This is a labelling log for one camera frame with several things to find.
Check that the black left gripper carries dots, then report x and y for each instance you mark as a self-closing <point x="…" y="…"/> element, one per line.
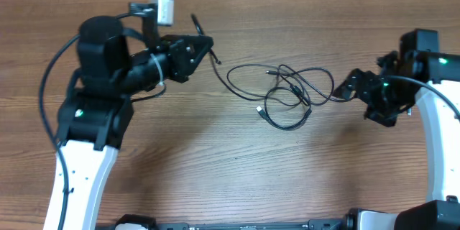
<point x="181" y="63"/>

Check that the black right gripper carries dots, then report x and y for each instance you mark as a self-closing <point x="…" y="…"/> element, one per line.
<point x="366" y="80"/>

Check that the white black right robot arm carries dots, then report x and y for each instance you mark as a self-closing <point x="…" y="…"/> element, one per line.
<point x="420" y="75"/>

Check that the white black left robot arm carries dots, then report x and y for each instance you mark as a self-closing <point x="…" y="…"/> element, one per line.
<point x="116" y="63"/>

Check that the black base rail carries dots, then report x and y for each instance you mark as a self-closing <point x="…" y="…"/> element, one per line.
<point x="130" y="221"/>

